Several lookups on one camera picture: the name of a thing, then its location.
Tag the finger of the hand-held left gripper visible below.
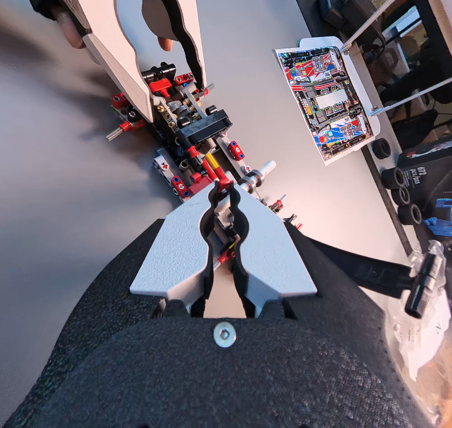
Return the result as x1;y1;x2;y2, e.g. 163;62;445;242
159;0;208;89
65;0;155;123

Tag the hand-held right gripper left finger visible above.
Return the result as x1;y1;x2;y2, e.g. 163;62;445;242
130;182;217;317

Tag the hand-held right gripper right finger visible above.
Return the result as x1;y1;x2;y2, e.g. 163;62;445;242
229;182;317;318

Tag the red lego seat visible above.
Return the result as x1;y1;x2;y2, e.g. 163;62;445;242
187;177;234;198

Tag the lego car chassis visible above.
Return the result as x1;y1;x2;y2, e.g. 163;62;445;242
105;62;304;270

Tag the black lego set box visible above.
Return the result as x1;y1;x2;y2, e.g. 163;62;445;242
397;135;452;238

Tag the person's left hand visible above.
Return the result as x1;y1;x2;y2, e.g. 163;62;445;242
53;9;174;52

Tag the black power adapter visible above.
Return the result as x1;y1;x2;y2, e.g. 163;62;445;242
318;0;354;29

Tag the holographic sticker sheet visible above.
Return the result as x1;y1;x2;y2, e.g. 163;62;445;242
274;46;375;166

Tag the white labelled clear plastic bag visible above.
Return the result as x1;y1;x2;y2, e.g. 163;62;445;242
385;240;452;383

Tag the metal rod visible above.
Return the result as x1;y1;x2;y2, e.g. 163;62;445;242
340;0;422;55
370;78;452;117

